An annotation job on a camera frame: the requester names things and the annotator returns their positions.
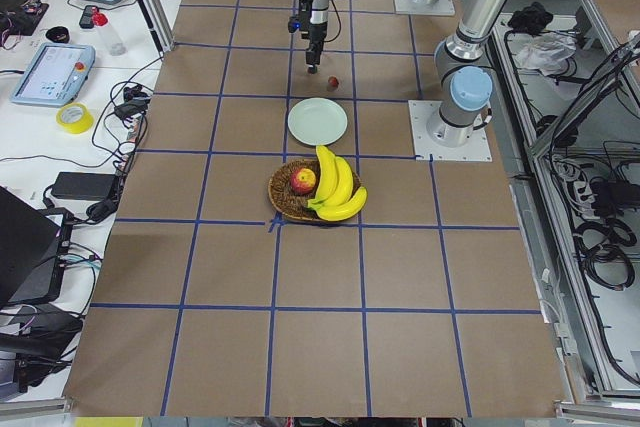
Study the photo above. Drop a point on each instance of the clear plastic bottle red cap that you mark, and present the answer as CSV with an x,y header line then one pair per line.
x,y
111,39

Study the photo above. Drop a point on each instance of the red apple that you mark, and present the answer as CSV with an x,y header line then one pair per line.
x,y
303,181

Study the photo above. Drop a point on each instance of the yellow tape roll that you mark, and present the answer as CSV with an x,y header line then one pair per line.
x,y
74,118

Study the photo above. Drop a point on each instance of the black power adapter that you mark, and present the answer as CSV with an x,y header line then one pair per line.
x,y
83,186

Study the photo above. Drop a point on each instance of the light green plate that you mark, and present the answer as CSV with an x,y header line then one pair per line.
x,y
317,121

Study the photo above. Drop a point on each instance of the teach pendant near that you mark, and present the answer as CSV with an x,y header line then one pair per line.
x,y
55,75

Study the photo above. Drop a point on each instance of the yellow banana bunch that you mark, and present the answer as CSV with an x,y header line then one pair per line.
x,y
335,199

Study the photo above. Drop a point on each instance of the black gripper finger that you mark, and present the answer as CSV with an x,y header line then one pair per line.
x,y
309,58
316,56

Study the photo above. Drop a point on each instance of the black monitor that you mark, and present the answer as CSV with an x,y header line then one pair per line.
x,y
33,242

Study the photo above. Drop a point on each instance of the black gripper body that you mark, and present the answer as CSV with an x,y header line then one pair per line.
x,y
316,30

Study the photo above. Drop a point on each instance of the woven wicker basket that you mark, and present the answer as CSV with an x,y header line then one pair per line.
x,y
286,201

